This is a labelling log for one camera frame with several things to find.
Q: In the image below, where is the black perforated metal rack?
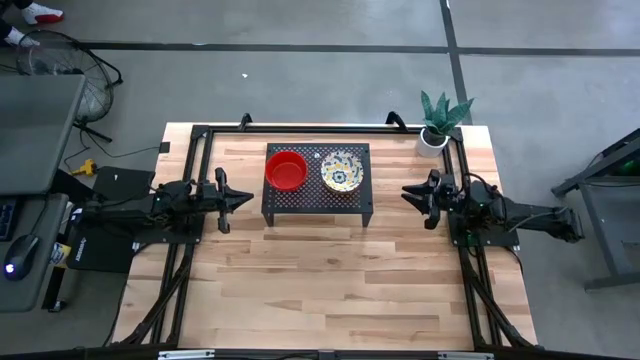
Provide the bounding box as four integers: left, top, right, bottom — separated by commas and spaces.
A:
261, 142, 375, 229

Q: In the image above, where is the grey desk top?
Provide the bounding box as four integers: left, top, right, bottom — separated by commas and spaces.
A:
0, 74, 86, 196

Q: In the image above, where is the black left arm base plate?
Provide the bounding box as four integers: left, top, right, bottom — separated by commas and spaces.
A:
132, 227, 205, 245

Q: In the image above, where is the black aluminium table frame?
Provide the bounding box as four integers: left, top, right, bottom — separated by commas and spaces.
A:
102, 122, 541, 360

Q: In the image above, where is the white light bar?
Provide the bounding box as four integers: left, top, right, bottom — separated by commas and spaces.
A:
437, 351, 495, 360
157, 349, 216, 360

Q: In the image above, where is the snake plant in white pot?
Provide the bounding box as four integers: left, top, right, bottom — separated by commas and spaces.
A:
414, 89, 476, 159

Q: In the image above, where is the person's white red shoe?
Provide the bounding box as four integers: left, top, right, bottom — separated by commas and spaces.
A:
19, 1, 65, 26

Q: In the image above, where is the red plastic bowl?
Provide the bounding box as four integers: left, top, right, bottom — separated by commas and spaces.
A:
264, 149, 310, 193

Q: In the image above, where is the black floor fan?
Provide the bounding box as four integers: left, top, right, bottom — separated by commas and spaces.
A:
16, 29, 124, 144

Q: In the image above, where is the yellow blue packet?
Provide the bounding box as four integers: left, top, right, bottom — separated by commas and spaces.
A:
49, 241, 72, 270

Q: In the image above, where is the black computer mouse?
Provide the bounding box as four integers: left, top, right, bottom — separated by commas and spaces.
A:
3, 233, 41, 281

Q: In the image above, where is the grey metal stand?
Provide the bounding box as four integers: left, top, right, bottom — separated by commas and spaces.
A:
549, 127, 640, 292

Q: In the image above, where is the black keyboard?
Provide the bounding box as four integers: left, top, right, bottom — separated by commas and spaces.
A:
0, 198, 19, 242

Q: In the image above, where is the black flat pad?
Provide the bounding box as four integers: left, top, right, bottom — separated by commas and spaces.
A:
92, 166, 157, 202

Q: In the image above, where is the yellow power plug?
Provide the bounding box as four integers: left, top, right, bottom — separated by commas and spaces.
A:
69, 158, 99, 178

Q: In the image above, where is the black box white logo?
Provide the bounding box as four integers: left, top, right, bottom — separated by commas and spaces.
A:
66, 224, 137, 275

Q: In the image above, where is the grey low desk surface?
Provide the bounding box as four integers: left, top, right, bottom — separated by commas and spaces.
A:
0, 192, 69, 314

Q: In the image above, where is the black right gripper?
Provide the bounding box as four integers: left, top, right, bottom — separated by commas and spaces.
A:
401, 168, 460, 230

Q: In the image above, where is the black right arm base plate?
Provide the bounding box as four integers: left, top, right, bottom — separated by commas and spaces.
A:
447, 227, 521, 249

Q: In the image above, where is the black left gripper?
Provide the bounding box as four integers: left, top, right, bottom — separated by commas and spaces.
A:
199, 167, 255, 235

